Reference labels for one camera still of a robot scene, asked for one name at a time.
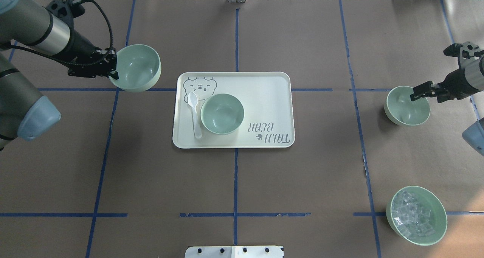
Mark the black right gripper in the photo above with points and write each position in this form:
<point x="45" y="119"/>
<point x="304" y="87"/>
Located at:
<point x="455" y="82"/>

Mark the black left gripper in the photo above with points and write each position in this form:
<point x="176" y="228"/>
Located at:
<point x="80" y="45"/>

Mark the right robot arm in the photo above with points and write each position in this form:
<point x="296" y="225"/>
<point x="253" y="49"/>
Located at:
<point x="470" y="60"/>

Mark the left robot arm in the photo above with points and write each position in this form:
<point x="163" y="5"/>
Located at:
<point x="47" y="32"/>

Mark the white plastic spoon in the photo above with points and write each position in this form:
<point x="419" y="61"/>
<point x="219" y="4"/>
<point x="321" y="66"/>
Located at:
<point x="193" y="101"/>

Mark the green bowl with ice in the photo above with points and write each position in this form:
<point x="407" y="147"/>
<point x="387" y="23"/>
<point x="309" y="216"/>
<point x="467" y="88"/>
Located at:
<point x="439" y="218"/>

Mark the green bowl on tray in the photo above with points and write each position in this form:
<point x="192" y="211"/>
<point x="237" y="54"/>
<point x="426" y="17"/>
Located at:
<point x="222" y="114"/>

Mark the clear ice cubes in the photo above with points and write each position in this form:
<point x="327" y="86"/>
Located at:
<point x="410" y="215"/>

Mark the blue tape horizontal strip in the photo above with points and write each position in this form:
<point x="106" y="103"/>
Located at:
<point x="449" y="213"/>

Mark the cream bear print tray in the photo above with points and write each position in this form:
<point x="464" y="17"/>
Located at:
<point x="267" y="100"/>

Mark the blue tape long vertical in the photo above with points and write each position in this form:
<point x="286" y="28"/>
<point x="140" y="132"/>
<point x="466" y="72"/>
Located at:
<point x="353" y="90"/>

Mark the white bracket with holes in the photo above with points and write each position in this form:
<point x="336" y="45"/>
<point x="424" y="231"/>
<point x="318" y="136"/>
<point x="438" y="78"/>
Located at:
<point x="235" y="252"/>

